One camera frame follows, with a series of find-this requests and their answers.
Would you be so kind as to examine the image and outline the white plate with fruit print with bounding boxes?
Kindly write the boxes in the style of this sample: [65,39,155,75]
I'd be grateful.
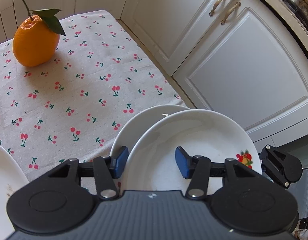
[110,105,189,156]

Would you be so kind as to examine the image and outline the white shallow dish fruit print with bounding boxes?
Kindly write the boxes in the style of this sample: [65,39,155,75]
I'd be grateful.
[121,109,262,192]

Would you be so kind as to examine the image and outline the large white dish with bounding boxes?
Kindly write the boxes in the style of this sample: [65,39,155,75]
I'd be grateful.
[0,145,29,239]

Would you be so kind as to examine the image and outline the white kitchen cabinets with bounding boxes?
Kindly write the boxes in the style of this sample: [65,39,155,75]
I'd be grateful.
[0,0,308,146]

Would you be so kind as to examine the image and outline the cherry print tablecloth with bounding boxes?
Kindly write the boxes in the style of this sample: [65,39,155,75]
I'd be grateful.
[0,10,183,181]

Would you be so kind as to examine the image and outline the orange with green leaf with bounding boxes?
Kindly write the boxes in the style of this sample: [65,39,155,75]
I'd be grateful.
[12,0,66,67]

